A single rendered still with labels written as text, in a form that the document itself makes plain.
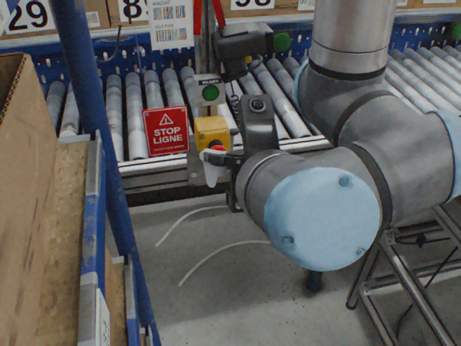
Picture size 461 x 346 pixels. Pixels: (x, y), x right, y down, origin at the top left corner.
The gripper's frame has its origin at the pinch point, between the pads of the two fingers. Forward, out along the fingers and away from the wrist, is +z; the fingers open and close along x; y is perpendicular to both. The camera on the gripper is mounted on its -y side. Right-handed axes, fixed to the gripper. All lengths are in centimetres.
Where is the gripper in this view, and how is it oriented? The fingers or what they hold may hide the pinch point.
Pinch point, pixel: (234, 148)
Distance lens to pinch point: 67.0
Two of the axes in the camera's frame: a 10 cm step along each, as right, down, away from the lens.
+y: 0.3, 9.8, 1.8
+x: 9.8, -0.6, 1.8
